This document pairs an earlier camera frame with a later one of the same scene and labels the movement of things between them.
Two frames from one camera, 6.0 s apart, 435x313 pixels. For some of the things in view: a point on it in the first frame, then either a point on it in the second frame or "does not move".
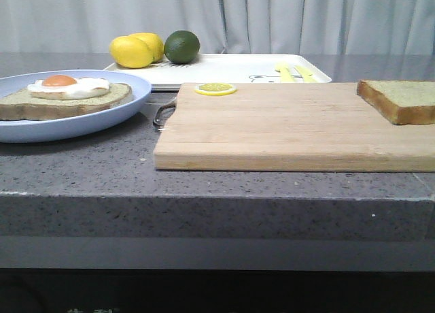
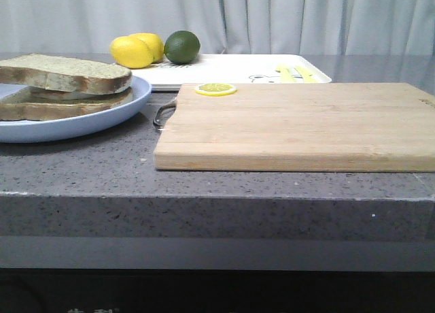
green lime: (181, 47) does not move
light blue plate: (70, 81) does not move
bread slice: (402, 102) → (66, 73)
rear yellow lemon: (155, 43) does not move
